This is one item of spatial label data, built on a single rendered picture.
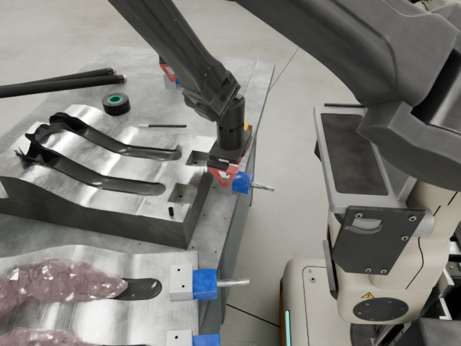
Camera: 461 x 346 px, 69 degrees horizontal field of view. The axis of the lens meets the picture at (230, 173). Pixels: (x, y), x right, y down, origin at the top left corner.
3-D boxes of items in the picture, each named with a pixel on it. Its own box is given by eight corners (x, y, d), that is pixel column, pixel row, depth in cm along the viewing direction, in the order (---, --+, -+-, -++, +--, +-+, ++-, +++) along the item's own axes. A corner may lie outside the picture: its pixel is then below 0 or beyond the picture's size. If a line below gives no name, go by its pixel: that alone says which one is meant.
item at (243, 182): (276, 190, 81) (278, 174, 77) (270, 205, 77) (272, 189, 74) (223, 178, 84) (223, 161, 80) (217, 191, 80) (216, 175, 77)
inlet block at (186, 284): (247, 276, 61) (247, 259, 58) (250, 302, 58) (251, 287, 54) (174, 281, 61) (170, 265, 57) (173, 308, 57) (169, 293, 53)
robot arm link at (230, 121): (232, 106, 61) (251, 93, 64) (204, 94, 64) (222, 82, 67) (232, 136, 66) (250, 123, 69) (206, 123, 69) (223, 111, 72)
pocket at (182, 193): (198, 198, 72) (197, 186, 69) (191, 217, 68) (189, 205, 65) (178, 194, 72) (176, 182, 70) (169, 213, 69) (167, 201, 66)
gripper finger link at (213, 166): (207, 190, 75) (204, 158, 69) (218, 169, 80) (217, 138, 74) (236, 198, 74) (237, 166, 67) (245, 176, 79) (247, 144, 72)
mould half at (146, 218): (218, 165, 87) (217, 122, 78) (186, 250, 69) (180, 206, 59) (45, 139, 95) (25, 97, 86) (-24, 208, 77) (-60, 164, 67)
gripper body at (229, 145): (207, 160, 70) (206, 132, 65) (223, 132, 77) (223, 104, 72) (237, 167, 69) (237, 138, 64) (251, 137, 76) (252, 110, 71)
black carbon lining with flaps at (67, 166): (186, 156, 79) (182, 123, 72) (160, 208, 68) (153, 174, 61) (53, 136, 85) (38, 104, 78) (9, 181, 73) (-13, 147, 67)
